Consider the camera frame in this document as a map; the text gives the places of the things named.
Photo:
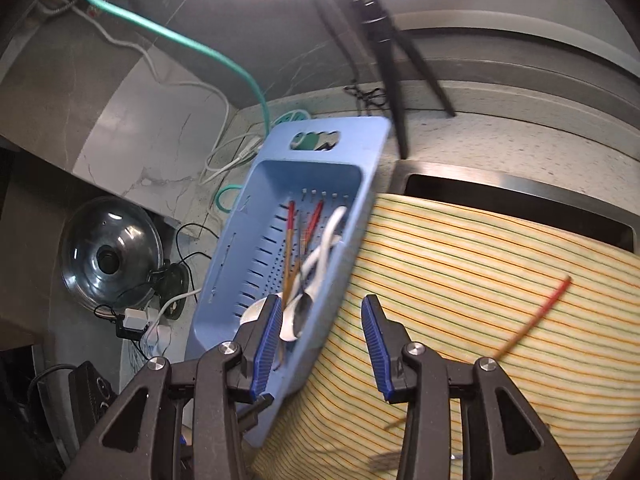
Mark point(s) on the blue plastic basket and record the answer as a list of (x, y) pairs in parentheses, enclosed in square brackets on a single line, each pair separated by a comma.
[(280, 180)]

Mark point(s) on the black tripod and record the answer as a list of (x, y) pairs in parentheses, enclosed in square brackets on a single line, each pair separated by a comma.
[(390, 60)]

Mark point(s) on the black box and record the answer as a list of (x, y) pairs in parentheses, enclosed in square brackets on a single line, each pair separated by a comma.
[(90, 390)]

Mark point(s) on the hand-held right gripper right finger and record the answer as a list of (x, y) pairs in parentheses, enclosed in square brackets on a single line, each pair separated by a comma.
[(375, 345)]

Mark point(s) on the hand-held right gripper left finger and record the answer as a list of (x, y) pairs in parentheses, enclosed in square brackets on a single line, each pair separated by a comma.
[(265, 345)]

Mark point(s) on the red-tipped wooden chopstick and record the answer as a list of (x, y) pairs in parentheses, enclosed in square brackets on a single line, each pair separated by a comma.
[(535, 317), (312, 222), (290, 240)]

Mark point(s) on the plain white ceramic spoon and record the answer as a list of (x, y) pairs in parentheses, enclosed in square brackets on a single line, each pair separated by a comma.
[(332, 225)]

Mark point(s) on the stainless steel sink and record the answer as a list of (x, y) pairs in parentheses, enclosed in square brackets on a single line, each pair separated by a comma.
[(500, 180)]

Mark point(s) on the striped yellow cloth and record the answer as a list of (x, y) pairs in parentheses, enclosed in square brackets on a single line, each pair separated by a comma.
[(450, 285)]

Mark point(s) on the green round plastic item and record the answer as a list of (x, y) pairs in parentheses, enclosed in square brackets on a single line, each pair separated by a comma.
[(292, 117)]

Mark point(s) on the glass pot lid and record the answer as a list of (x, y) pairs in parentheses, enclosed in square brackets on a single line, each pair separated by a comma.
[(110, 255)]

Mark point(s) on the white power plug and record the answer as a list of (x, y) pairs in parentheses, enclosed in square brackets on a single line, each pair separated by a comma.
[(134, 319)]

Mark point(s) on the white ceramic spoon blue emblem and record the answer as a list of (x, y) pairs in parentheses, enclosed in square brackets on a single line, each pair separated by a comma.
[(322, 270)]

